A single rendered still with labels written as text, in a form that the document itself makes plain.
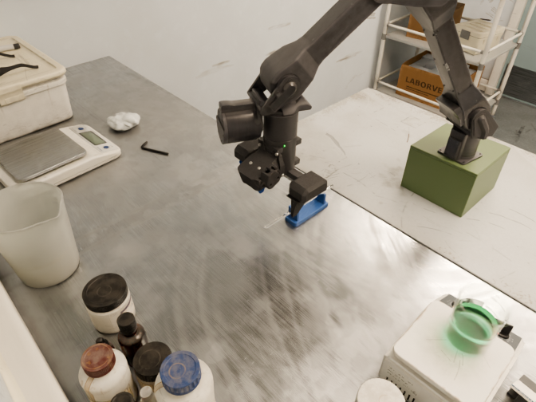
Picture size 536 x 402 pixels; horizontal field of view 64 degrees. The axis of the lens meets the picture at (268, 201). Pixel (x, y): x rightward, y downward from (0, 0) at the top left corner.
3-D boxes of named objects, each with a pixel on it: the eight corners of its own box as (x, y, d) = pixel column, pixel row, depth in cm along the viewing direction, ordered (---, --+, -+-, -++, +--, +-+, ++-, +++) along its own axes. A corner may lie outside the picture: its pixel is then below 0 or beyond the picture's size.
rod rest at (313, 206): (317, 199, 95) (317, 186, 93) (328, 206, 93) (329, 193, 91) (284, 219, 90) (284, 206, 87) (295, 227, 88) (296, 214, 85)
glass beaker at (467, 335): (431, 326, 60) (447, 288, 55) (469, 314, 62) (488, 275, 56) (463, 372, 55) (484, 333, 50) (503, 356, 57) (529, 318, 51)
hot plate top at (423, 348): (433, 301, 64) (435, 297, 64) (515, 352, 58) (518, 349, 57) (388, 352, 58) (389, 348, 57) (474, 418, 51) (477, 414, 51)
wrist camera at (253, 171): (261, 136, 74) (231, 151, 70) (293, 155, 70) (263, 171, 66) (259, 165, 78) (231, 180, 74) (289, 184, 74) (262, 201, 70)
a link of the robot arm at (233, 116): (285, 57, 69) (210, 65, 66) (303, 76, 63) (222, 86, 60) (282, 121, 76) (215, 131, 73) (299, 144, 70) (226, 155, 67)
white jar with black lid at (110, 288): (93, 339, 68) (80, 312, 64) (93, 305, 73) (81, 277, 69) (137, 328, 70) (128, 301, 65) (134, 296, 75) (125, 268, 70)
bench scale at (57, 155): (125, 157, 108) (121, 140, 104) (21, 206, 93) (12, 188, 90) (88, 129, 118) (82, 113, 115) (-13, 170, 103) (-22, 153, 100)
